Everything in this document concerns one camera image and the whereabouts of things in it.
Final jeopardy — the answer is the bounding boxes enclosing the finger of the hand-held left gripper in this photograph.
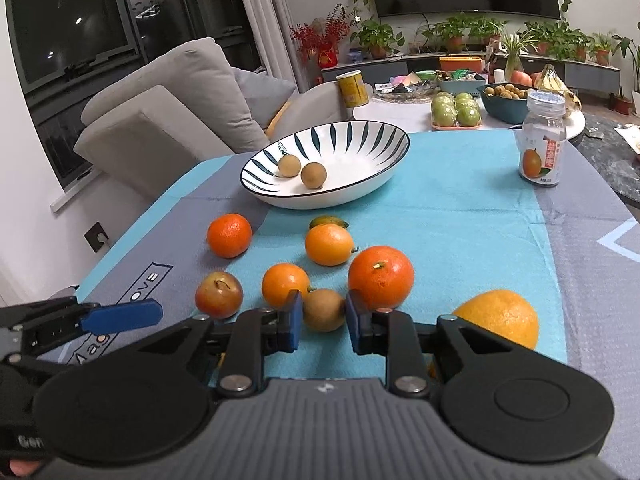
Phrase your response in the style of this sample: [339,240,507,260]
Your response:
[0,296,164,361]

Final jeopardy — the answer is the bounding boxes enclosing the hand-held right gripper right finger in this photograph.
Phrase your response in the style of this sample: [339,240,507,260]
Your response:
[345,289,538,396]

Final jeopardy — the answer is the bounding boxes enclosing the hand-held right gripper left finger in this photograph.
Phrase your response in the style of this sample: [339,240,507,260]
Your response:
[135,290,304,395]

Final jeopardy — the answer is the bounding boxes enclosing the large round tangerine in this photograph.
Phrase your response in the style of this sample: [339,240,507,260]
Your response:
[347,245,416,310]

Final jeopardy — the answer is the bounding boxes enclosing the oval orange citrus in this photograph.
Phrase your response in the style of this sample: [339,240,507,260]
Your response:
[305,224,357,267]

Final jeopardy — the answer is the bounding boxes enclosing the small round tangerine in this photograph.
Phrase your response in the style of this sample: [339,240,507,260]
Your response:
[207,213,253,259]

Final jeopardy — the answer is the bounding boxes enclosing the large yellow orange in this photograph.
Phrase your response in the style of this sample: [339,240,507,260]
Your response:
[452,289,540,352]

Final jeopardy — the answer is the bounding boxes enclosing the white striped ceramic bowl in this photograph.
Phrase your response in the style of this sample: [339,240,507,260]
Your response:
[240,120,411,210]

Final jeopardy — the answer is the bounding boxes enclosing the person's left hand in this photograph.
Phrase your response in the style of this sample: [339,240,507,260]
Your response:
[0,460,43,480]

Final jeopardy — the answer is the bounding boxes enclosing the small orange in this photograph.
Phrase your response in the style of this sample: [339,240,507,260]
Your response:
[262,263,312,309]

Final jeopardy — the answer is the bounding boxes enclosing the red brown apple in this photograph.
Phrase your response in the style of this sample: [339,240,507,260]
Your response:
[195,271,244,319]

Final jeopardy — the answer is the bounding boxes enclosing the beige sofa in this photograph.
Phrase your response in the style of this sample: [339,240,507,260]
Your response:
[74,37,271,201]

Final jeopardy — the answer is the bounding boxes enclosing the yellow cushion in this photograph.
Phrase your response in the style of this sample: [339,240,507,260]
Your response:
[264,102,291,138]

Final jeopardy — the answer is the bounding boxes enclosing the white round table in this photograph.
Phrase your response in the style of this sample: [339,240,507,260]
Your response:
[352,87,587,141]

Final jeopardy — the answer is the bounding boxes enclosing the white armchair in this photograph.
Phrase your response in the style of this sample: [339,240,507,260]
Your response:
[272,81,351,133]

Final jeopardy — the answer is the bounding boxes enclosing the pink tray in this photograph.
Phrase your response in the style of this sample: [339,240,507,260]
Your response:
[431,110,485,129]

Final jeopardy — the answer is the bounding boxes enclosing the grey cushion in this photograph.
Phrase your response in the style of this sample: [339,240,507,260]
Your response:
[232,67,298,133]

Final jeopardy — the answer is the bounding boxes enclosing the yellow can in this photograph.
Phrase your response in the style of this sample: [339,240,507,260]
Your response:
[336,71,372,109]

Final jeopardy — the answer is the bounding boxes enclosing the glass plate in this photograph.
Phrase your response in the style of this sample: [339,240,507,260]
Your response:
[374,80,441,100]

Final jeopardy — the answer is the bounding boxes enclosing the light teal snack tray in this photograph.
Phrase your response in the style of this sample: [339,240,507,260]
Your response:
[436,72,488,96]

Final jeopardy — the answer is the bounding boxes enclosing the dark teal bowl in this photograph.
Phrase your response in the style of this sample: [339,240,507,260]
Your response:
[476,83,536,125]

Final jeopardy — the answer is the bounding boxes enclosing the clear bottle with orange label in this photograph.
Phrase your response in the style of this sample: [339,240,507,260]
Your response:
[517,91,567,188]

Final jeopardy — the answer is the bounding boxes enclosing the red berry plant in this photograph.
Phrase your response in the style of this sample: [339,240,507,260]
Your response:
[290,5,351,68]

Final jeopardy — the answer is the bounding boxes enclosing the pile of longans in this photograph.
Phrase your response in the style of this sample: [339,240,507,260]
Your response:
[484,84,533,101]

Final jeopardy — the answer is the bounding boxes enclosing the orange box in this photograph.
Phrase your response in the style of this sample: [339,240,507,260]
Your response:
[439,56,485,73]

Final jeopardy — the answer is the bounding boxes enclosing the green potted plant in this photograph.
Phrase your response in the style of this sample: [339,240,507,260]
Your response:
[591,32,616,67]
[350,19,405,60]
[422,14,506,53]
[560,27,595,62]
[522,21,566,57]

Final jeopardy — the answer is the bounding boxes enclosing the dark window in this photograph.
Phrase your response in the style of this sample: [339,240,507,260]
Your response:
[5,0,263,193]

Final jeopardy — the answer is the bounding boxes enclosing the dark marble round table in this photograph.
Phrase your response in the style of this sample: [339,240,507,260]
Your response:
[575,112,640,221]

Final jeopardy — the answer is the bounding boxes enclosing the spider plant in glass vase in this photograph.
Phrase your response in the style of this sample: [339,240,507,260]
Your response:
[495,32,536,83]

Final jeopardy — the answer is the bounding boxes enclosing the white curtain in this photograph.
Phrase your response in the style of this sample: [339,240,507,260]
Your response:
[231,0,306,93]

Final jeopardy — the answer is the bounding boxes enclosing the grey television cabinet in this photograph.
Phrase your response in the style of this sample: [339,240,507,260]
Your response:
[320,52,623,93]

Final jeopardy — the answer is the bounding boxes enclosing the small plant in brown pot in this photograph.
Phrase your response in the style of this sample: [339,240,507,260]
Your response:
[609,85,635,115]

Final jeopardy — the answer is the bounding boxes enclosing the tall plant in white pot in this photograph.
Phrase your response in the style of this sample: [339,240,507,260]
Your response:
[612,22,640,93]

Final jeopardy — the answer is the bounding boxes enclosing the wall socket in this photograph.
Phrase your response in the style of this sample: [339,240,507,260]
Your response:
[83,221,112,254]

